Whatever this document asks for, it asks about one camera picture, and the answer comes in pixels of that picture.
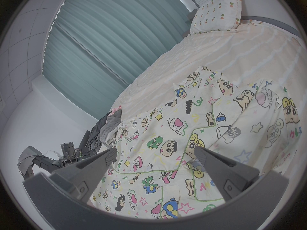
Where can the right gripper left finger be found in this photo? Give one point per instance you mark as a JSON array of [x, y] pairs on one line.
[[79, 176]]

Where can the white printed pyjama top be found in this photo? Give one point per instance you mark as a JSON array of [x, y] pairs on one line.
[[203, 118]]

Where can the blue-green curtain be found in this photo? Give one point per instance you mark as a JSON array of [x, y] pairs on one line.
[[72, 75], [120, 20]]

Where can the grey sweater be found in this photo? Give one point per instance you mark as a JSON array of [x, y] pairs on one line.
[[110, 130]]

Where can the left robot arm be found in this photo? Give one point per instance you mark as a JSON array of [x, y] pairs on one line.
[[48, 163]]

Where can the white printed pillow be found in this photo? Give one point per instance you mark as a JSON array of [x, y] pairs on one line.
[[215, 15]]

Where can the black garment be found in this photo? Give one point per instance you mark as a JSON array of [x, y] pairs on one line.
[[97, 128]]

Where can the pink garment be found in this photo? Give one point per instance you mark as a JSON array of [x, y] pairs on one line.
[[117, 110]]

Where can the dark grey garment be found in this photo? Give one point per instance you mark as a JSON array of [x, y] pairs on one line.
[[93, 146]]

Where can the bed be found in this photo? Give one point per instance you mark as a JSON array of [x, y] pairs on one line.
[[215, 51]]

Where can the black chair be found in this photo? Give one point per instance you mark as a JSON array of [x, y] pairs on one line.
[[84, 140]]

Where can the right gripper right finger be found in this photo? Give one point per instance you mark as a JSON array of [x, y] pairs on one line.
[[223, 174]]

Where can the grey bedside table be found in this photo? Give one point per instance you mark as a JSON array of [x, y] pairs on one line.
[[191, 15]]

